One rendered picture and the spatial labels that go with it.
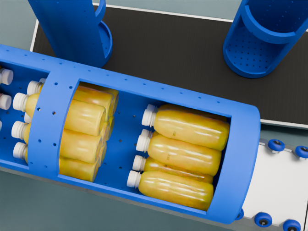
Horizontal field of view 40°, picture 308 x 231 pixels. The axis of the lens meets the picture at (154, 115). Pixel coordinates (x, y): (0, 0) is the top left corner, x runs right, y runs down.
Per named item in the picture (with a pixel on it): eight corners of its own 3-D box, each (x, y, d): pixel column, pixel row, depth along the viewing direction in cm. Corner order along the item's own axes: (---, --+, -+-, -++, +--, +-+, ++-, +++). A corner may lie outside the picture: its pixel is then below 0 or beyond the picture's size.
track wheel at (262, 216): (275, 220, 107) (274, 213, 108) (257, 215, 107) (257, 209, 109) (269, 230, 110) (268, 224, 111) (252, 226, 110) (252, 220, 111)
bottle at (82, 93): (116, 96, 105) (44, 78, 106) (112, 91, 98) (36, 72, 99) (108, 123, 104) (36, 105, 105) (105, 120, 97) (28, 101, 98)
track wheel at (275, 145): (284, 153, 113) (287, 147, 112) (268, 149, 113) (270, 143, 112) (282, 146, 117) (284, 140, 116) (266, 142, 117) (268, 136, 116)
